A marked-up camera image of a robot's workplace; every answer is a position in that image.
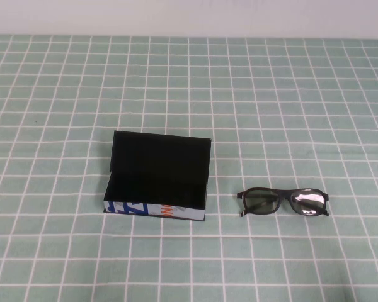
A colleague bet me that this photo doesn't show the black printed glasses case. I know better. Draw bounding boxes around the black printed glasses case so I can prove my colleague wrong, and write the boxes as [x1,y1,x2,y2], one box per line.
[103,130,213,223]

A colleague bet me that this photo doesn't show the green white checked tablecloth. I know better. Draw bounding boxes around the green white checked tablecloth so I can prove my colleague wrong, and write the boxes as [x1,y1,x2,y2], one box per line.
[0,33,378,302]

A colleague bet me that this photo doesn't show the black framed glasses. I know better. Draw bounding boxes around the black framed glasses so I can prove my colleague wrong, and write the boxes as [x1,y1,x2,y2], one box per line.
[236,187,331,218]

